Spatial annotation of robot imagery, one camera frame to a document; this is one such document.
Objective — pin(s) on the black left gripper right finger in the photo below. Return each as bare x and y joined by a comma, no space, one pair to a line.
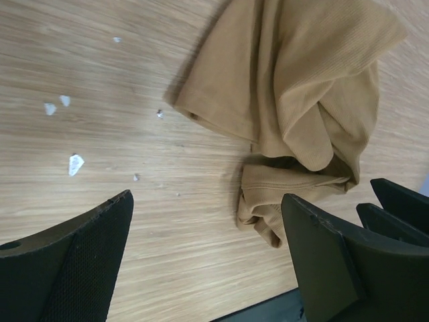
348,273

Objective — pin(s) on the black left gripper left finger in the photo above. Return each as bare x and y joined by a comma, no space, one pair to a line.
67,272

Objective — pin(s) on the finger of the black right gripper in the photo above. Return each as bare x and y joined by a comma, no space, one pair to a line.
399,200
379,221

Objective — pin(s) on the tan ribbed tank top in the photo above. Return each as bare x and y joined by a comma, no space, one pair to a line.
299,81

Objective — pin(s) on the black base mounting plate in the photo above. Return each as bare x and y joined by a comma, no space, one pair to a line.
286,307

